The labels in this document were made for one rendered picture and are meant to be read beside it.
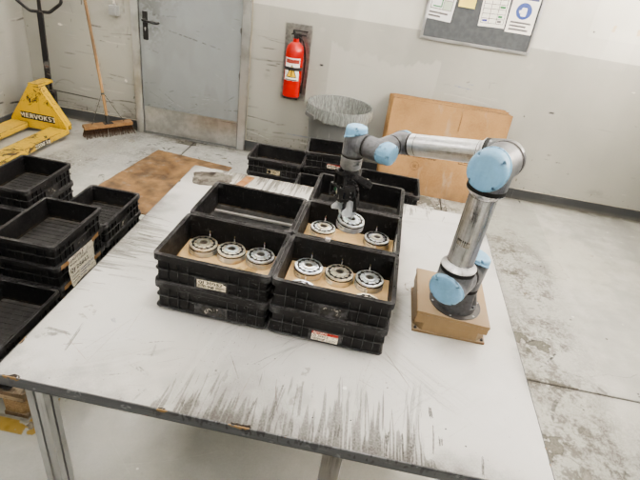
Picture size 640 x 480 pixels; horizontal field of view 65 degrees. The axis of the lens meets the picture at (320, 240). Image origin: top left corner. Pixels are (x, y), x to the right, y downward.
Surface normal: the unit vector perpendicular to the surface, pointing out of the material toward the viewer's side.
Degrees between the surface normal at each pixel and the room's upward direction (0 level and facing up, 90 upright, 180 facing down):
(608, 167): 90
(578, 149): 90
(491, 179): 83
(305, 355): 0
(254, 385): 0
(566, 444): 0
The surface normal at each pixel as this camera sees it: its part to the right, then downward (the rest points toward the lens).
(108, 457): 0.13, -0.85
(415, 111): -0.13, 0.36
